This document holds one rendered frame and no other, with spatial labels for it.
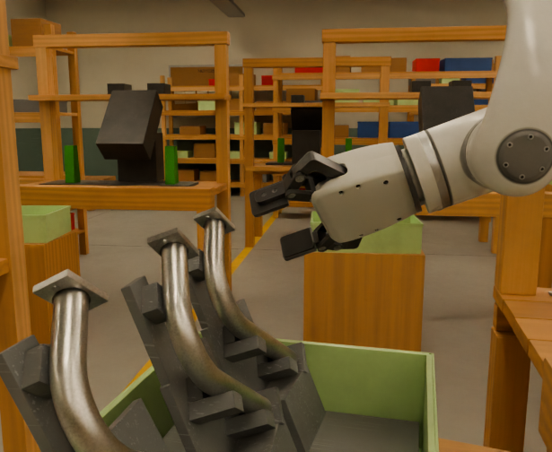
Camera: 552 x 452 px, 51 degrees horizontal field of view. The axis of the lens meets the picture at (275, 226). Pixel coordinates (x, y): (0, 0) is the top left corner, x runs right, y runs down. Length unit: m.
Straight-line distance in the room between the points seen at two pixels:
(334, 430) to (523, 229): 0.85
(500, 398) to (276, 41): 10.05
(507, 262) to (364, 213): 1.03
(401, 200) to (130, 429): 0.36
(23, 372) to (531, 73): 0.49
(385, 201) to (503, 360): 1.13
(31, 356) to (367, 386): 0.60
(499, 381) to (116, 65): 10.98
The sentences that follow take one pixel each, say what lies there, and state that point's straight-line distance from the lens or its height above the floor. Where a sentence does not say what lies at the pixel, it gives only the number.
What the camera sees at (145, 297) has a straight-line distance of 0.65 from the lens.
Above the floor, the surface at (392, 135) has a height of 1.17.
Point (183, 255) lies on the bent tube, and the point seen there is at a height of 1.17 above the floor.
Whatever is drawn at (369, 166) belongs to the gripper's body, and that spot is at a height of 1.28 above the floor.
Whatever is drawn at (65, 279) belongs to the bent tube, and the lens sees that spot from 0.54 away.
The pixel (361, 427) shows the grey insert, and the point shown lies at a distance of 0.97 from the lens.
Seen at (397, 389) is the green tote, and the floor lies 0.90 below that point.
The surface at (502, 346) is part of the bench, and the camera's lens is 1.68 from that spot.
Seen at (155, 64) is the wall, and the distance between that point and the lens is 11.81.
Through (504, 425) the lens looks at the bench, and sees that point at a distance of 1.77.
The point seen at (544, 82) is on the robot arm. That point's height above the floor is 1.35.
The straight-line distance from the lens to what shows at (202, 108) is 10.82.
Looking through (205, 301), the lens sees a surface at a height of 1.07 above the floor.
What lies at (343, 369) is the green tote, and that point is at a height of 0.92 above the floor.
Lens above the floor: 1.32
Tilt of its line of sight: 10 degrees down
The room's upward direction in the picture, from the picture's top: straight up
